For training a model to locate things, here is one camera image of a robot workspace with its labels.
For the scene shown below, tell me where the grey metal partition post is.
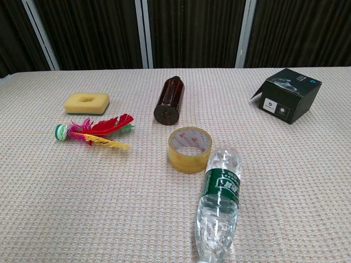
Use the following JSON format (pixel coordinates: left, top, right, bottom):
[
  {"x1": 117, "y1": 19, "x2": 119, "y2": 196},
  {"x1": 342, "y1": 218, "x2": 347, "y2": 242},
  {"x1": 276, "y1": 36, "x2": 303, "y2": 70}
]
[
  {"x1": 235, "y1": 0, "x2": 257, "y2": 68},
  {"x1": 140, "y1": 0, "x2": 154, "y2": 69},
  {"x1": 22, "y1": 0, "x2": 61, "y2": 71}
]

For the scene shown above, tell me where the colourful feather shuttlecock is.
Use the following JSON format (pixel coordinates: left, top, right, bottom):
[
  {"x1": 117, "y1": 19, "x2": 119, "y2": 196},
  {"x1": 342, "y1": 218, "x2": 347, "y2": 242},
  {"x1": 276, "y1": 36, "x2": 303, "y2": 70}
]
[{"x1": 54, "y1": 113, "x2": 136, "y2": 150}]

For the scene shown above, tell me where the black cardboard box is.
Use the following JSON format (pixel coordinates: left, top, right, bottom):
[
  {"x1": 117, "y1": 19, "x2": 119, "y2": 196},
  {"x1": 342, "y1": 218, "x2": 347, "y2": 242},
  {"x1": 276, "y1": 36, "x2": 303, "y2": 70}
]
[{"x1": 250, "y1": 68, "x2": 322, "y2": 125}]

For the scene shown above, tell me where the clear packing tape roll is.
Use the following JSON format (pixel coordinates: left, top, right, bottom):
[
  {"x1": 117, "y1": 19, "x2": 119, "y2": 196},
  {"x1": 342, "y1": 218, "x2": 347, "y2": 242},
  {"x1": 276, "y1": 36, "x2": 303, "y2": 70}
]
[{"x1": 168, "y1": 126, "x2": 213, "y2": 174}]

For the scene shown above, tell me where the clear plastic water bottle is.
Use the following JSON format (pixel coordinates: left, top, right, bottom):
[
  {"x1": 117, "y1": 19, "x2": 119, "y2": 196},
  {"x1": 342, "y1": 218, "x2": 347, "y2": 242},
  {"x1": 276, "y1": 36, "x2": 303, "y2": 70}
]
[{"x1": 194, "y1": 146, "x2": 244, "y2": 263}]

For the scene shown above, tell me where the yellow sponge with green base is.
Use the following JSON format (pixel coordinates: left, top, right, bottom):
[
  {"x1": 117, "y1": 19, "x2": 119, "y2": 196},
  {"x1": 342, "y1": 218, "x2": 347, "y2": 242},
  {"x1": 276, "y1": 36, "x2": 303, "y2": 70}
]
[{"x1": 63, "y1": 92, "x2": 110, "y2": 116}]

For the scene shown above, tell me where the dark brown glass bottle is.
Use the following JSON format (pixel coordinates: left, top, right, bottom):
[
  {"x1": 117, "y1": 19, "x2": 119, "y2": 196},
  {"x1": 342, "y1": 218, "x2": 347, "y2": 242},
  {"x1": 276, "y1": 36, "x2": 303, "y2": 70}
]
[{"x1": 153, "y1": 77, "x2": 185, "y2": 125}]

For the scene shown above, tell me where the woven beige tablecloth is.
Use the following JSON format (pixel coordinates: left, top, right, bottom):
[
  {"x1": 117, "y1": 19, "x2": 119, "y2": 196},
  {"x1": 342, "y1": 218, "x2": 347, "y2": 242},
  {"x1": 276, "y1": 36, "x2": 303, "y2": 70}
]
[{"x1": 0, "y1": 65, "x2": 351, "y2": 263}]

